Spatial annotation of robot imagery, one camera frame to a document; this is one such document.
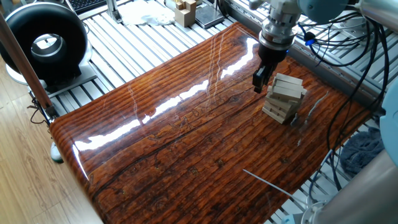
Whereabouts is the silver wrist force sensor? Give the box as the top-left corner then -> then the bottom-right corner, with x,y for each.
258,14 -> 299,52

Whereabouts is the black keyboard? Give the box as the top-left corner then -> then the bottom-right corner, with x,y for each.
67,0 -> 108,15

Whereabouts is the grey aluminium edge rail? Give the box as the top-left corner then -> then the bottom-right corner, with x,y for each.
226,0 -> 398,108

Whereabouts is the wooden Jenga block tower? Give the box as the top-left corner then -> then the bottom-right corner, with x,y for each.
261,73 -> 308,125

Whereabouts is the brown post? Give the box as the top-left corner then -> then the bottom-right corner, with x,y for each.
0,12 -> 60,121

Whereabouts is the white cloth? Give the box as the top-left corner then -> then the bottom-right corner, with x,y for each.
117,0 -> 176,27

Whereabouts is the grey blue towel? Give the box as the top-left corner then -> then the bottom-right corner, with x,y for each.
338,126 -> 385,178

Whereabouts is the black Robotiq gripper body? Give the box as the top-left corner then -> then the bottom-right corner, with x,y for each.
258,42 -> 289,66

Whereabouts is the thin white cable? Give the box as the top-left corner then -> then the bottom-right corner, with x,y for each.
242,169 -> 312,208

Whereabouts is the black ring fan white base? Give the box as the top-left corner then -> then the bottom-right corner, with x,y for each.
0,1 -> 98,100

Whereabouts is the short aluminium post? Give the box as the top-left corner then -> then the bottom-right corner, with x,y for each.
105,0 -> 123,24

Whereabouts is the blue black cable plug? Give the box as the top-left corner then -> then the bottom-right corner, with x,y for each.
303,30 -> 317,47

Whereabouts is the wooden block puzzle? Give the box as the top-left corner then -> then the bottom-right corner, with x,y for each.
174,0 -> 198,28

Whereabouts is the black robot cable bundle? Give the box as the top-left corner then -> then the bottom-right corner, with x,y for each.
298,17 -> 391,192

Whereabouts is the glossy wood grain table cover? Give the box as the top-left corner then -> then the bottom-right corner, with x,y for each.
49,21 -> 374,224

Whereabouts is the dark grey flat scale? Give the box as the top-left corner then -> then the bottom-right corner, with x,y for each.
195,3 -> 225,30

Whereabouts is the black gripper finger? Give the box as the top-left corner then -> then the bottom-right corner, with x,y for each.
264,64 -> 276,86
252,64 -> 269,94

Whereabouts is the white rounded foot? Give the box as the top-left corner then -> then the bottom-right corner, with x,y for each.
49,141 -> 65,164

